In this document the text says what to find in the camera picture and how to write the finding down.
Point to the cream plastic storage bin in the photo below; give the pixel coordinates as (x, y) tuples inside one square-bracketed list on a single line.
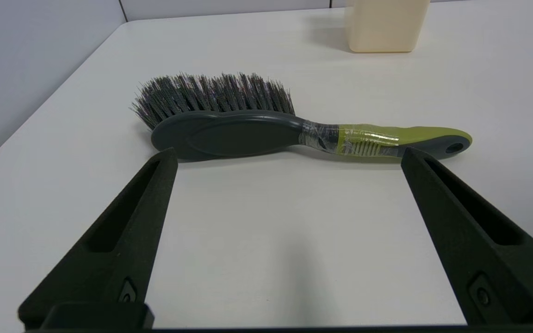
[(382, 27)]

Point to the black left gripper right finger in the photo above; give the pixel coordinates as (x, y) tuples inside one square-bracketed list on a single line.
[(470, 259)]

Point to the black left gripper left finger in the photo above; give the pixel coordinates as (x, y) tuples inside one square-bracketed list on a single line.
[(123, 240)]

